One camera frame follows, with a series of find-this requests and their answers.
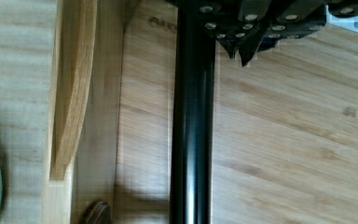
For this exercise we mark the wooden drawer with black handle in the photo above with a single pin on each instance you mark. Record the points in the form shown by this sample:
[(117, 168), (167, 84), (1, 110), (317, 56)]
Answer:
[(60, 64)]

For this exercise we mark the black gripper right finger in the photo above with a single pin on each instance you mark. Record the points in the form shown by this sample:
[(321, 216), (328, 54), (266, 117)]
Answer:
[(273, 20)]

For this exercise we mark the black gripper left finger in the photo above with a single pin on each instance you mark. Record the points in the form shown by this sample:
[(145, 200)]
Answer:
[(236, 24)]

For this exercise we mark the bamboo cutting board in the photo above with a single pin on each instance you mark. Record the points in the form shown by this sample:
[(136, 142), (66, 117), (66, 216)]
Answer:
[(285, 128)]

